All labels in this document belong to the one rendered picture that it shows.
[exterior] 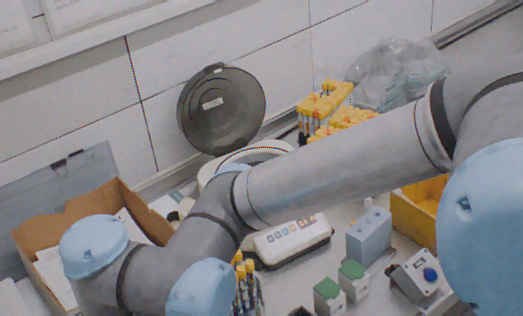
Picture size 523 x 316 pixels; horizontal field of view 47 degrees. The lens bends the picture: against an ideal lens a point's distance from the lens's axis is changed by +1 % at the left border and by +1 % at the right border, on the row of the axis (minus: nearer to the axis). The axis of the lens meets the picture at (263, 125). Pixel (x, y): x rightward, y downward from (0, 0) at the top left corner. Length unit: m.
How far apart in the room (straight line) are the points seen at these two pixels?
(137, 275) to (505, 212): 0.41
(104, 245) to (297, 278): 0.65
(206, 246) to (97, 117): 0.72
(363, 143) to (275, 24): 0.99
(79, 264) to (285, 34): 1.03
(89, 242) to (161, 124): 0.78
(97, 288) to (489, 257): 0.43
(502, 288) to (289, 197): 0.29
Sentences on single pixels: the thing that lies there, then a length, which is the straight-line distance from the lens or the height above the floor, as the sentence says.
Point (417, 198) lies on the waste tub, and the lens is 1.40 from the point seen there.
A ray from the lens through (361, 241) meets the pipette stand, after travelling 1.19.
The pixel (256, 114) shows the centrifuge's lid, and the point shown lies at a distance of 1.47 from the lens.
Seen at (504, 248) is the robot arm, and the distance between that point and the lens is 0.41.
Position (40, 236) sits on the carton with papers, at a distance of 1.35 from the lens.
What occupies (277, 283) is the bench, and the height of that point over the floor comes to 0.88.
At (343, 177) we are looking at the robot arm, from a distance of 0.61.
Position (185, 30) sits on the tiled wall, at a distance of 1.39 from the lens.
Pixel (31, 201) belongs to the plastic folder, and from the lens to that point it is 1.37.
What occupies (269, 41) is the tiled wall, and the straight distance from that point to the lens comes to 1.56.
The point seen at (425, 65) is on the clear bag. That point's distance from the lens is 1.81.
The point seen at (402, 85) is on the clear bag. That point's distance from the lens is 1.74.
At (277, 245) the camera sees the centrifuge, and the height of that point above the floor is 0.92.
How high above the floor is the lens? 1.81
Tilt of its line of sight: 33 degrees down
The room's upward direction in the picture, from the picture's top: 7 degrees counter-clockwise
